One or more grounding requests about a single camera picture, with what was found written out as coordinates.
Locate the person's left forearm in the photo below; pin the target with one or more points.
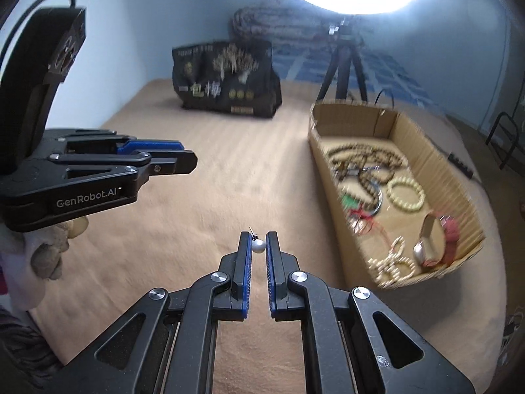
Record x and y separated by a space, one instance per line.
20 336

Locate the metal bangle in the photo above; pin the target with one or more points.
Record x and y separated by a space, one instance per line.
380 201

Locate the blue checkered bed sheet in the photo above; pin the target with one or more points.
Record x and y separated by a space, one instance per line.
385 69

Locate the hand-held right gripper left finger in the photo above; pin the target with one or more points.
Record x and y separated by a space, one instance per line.
246 271

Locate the folded floral quilt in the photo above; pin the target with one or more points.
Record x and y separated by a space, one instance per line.
270 20

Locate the tan blanket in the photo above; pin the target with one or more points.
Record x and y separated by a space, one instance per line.
205 197

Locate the black metal shoe rack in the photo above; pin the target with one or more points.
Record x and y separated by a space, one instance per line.
506 115

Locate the pearl earring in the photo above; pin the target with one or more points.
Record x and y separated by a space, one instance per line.
258 247

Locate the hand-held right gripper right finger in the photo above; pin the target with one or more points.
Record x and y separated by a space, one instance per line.
270 271

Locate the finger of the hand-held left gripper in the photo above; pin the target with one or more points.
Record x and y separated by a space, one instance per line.
172 162
151 145

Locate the black tripod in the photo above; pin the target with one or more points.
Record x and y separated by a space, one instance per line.
340 61

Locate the cardboard box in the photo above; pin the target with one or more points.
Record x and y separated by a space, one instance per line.
443 172

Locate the black snack bag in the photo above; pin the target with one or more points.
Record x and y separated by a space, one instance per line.
225 86

